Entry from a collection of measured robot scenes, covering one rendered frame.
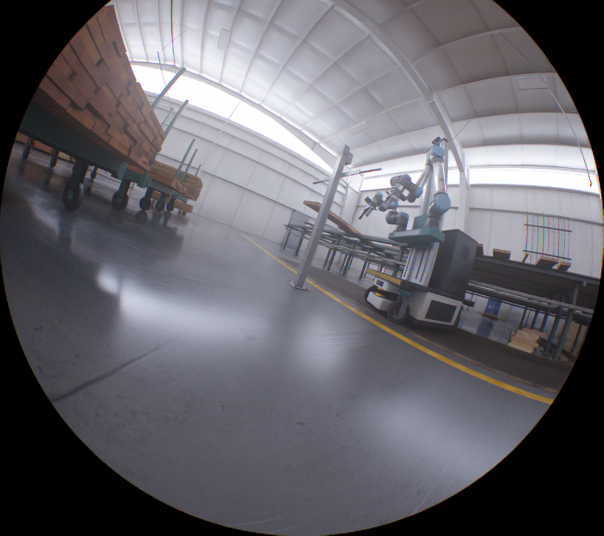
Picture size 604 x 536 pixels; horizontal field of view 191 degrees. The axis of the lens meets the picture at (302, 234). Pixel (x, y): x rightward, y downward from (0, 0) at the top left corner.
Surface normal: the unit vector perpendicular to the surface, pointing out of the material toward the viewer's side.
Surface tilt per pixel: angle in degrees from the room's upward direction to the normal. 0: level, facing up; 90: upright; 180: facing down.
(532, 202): 89
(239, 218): 93
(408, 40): 177
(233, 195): 87
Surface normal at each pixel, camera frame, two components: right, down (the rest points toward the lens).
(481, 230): -0.81, -0.37
